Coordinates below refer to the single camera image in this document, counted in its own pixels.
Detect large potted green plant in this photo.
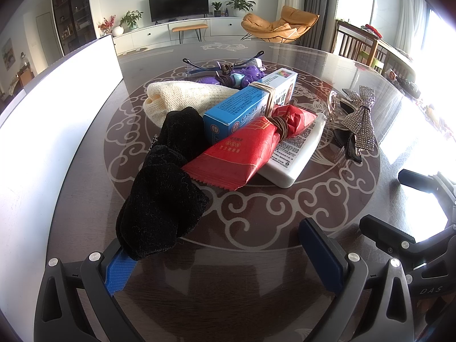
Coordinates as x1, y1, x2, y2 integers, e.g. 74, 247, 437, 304
226, 0, 256, 18

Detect blue frame glasses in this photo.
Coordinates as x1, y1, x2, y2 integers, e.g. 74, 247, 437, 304
182, 50, 265, 79

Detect dark patterned desktop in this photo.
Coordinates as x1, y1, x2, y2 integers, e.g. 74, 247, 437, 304
46, 39, 456, 342

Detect white plastic tube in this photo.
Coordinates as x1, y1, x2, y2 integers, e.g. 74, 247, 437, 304
256, 112, 327, 189

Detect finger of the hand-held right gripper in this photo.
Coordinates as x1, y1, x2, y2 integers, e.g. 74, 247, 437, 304
398, 169, 456, 221
359, 215, 456, 276

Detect tan rubber band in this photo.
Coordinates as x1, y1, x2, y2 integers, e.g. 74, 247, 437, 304
249, 82, 276, 114

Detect grey curtain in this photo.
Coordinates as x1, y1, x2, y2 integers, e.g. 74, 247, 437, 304
303, 0, 332, 48

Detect black television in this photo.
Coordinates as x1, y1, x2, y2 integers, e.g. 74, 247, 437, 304
148, 0, 209, 23

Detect bushy potted plant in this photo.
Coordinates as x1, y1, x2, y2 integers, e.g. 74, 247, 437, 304
119, 10, 144, 31

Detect white door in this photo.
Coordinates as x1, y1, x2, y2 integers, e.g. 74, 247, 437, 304
36, 12, 55, 65

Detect wooden bench with metal legs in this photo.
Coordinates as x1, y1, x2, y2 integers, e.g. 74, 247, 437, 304
172, 24, 208, 41

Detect framed wall picture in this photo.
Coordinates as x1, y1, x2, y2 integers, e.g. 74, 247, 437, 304
2, 39, 15, 70

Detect blue cardboard box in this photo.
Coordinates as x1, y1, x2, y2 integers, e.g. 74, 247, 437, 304
203, 68, 299, 146

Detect orange lounge chair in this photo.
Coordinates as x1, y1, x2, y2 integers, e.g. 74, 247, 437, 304
241, 6, 320, 44

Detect long wooden side table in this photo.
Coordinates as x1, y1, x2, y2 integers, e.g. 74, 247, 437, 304
360, 24, 423, 95

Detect slatted wooden chair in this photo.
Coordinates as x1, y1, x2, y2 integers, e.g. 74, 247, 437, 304
331, 20, 380, 68

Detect dark display cabinet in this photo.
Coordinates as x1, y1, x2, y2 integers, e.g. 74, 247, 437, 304
51, 0, 97, 56

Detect black fuzzy sock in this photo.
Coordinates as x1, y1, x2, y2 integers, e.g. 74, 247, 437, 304
116, 108, 210, 261

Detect white television cabinet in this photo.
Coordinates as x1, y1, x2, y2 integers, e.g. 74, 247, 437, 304
112, 17, 250, 56

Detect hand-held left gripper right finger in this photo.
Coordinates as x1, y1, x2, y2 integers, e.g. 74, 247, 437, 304
298, 217, 416, 342

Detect red flowers in white vase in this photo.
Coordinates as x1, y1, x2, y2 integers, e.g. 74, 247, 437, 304
98, 15, 123, 37

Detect clear plastic hair clip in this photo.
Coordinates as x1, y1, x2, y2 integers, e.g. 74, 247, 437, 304
327, 91, 348, 122

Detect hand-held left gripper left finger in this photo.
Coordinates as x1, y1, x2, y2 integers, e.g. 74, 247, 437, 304
34, 237, 143, 342

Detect rhinestone bow hair clip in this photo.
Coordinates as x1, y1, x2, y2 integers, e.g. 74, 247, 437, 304
333, 85, 376, 161

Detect cream knitted cloth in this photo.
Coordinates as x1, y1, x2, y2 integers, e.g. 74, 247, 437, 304
142, 81, 246, 127

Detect purple plastic toy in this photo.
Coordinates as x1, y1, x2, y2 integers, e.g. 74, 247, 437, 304
199, 65, 266, 89

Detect white storage box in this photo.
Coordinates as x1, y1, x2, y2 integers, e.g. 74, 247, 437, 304
0, 34, 125, 218

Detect red foil packet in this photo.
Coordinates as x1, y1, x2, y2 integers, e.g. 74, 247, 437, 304
181, 104, 317, 191

